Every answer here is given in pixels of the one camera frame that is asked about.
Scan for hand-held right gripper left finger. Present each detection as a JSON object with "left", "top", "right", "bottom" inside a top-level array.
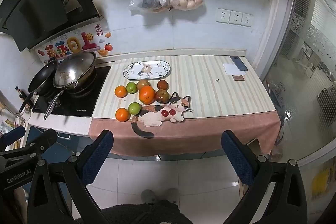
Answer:
[{"left": 27, "top": 130, "right": 114, "bottom": 224}]

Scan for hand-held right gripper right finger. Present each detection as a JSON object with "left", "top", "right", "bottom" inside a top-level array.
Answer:
[{"left": 221, "top": 130, "right": 307, "bottom": 224}]

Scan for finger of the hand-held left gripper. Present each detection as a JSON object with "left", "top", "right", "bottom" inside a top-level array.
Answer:
[
  {"left": 0, "top": 126, "right": 26, "bottom": 147},
  {"left": 14, "top": 129, "right": 57, "bottom": 159}
]

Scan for small orange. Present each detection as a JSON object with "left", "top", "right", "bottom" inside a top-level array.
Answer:
[
  {"left": 115, "top": 108, "right": 131, "bottom": 122},
  {"left": 115, "top": 85, "right": 128, "bottom": 98}
]

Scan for large orange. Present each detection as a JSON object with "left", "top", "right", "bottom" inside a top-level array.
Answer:
[{"left": 139, "top": 85, "right": 156, "bottom": 105}]

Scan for reddish brown apple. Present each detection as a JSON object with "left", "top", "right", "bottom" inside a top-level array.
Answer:
[{"left": 155, "top": 89, "right": 170, "bottom": 104}]

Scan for oval patterned ceramic plate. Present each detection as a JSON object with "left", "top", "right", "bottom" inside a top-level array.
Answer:
[{"left": 123, "top": 61, "right": 172, "bottom": 81}]

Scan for blue base cabinet door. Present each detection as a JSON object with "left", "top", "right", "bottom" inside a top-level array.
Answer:
[{"left": 26, "top": 126, "right": 92, "bottom": 161}]

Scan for white mug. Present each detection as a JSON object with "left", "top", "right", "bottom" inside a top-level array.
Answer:
[{"left": 20, "top": 106, "right": 33, "bottom": 121}]

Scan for dark sauce bottle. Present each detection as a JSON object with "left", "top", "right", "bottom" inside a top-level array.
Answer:
[{"left": 15, "top": 86, "right": 34, "bottom": 106}]

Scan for black frying pan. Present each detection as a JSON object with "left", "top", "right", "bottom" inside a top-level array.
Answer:
[{"left": 19, "top": 59, "right": 59, "bottom": 113}]

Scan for striped cat print tablecloth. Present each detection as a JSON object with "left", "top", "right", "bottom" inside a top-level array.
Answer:
[{"left": 88, "top": 54, "right": 281, "bottom": 157}]

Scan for grey slipper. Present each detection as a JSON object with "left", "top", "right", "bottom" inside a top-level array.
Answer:
[
  {"left": 164, "top": 188, "right": 179, "bottom": 205},
  {"left": 141, "top": 189, "right": 158, "bottom": 205}
]

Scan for black glass cooktop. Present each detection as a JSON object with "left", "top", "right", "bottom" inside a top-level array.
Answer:
[{"left": 31, "top": 66, "right": 111, "bottom": 117}]

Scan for person's dark fleece legs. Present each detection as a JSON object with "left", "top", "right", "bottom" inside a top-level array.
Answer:
[{"left": 101, "top": 199, "right": 193, "bottom": 224}]

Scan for stainless steel wok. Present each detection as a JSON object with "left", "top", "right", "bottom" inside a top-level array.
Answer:
[{"left": 43, "top": 51, "right": 97, "bottom": 121}]

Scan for white paper sheet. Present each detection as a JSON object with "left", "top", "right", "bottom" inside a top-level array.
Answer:
[{"left": 223, "top": 63, "right": 246, "bottom": 75}]

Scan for blue smartphone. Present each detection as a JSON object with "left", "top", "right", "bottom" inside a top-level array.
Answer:
[{"left": 230, "top": 56, "right": 248, "bottom": 72}]

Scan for frosted glass sliding door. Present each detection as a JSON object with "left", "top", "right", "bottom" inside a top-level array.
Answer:
[{"left": 262, "top": 0, "right": 336, "bottom": 164}]

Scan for black range hood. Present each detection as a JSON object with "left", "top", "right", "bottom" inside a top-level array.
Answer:
[{"left": 0, "top": 0, "right": 103, "bottom": 52}]

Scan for colourful wall stickers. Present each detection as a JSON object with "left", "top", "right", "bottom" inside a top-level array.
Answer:
[{"left": 35, "top": 25, "right": 113, "bottom": 59}]

